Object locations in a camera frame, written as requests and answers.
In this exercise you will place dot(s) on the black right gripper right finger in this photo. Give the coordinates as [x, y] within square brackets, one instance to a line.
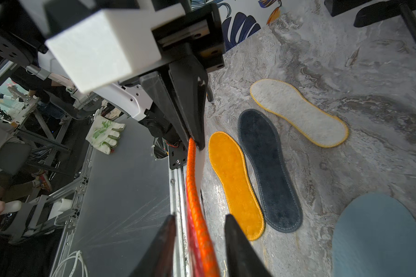
[242, 261]

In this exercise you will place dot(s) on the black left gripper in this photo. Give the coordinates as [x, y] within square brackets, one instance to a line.
[195, 45]

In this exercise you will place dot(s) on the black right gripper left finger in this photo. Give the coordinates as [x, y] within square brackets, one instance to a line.
[158, 259]

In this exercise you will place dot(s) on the red shoe insole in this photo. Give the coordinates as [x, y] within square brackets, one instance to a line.
[205, 257]

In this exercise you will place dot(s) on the dark grey shoe insole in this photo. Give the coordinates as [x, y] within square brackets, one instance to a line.
[261, 143]

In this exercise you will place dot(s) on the orange shoe insole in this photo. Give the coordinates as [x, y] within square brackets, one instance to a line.
[286, 101]
[228, 162]

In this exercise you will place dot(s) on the white shoe insole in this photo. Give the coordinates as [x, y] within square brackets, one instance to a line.
[375, 236]

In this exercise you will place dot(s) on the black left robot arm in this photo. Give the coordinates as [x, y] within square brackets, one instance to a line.
[25, 26]

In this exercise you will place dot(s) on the white work gloves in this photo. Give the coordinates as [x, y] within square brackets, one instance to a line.
[104, 134]

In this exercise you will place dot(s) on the black garment rack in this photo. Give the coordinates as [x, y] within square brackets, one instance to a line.
[374, 36]

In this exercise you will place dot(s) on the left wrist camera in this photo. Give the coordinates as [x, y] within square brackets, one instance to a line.
[111, 44]

